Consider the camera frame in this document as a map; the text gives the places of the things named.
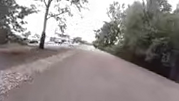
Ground reddish grey asphalt path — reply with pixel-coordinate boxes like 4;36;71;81
1;34;179;101

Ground row of trees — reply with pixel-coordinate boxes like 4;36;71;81
0;0;89;58

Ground dense trees and bushes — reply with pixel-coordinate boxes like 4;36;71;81
87;0;179;88

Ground pale vehicle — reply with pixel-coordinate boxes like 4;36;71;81
26;35;41;45

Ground pale building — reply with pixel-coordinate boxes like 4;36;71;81
51;30;73;47

